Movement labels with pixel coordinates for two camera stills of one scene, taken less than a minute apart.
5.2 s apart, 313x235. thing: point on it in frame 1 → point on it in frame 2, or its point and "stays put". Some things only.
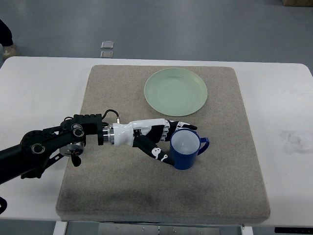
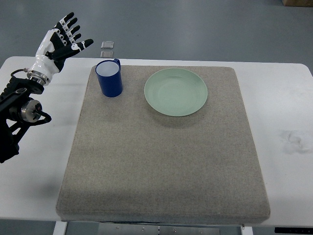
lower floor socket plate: (108, 54) stays put
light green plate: (175, 92) stays put
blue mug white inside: (185, 147) → (109, 75)
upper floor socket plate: (107, 44) stays put
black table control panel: (294, 230) stays put
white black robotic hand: (145, 134) → (58, 44)
